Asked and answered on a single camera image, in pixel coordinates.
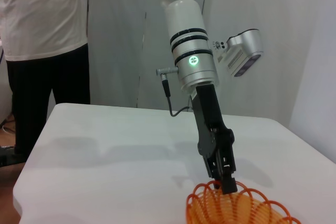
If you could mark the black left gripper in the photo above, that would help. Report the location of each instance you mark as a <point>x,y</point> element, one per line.
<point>210,129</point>

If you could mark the person in white shirt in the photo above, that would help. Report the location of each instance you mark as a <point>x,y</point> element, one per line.
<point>39,11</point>

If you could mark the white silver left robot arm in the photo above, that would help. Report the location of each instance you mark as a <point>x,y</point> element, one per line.
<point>189,24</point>

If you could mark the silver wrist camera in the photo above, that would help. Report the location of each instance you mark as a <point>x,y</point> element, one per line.
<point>244,51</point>

